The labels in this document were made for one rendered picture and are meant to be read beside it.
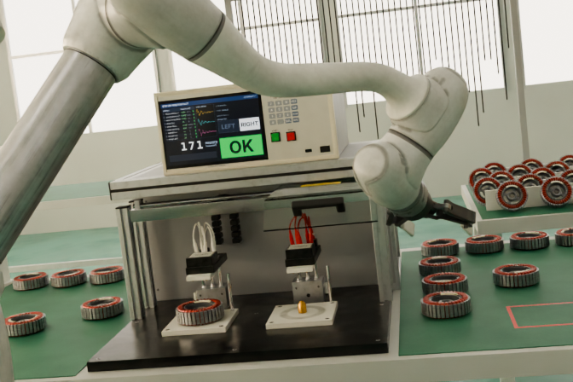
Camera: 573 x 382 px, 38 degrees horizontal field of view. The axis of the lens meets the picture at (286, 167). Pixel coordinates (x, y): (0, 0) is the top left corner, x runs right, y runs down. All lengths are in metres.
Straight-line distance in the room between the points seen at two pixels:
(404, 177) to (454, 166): 6.76
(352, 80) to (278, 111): 0.53
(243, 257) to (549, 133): 6.40
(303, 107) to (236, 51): 0.64
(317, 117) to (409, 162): 0.47
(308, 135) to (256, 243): 0.35
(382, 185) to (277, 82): 0.28
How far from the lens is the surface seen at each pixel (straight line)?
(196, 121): 2.06
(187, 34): 1.35
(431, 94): 1.59
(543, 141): 8.40
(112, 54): 1.45
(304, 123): 2.01
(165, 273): 2.27
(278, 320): 1.92
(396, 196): 1.60
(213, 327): 1.93
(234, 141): 2.04
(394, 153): 1.56
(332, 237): 2.17
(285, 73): 1.45
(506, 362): 1.71
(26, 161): 1.42
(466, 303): 1.94
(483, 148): 8.34
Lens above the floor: 1.32
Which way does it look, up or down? 6 degrees down
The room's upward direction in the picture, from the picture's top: 7 degrees counter-clockwise
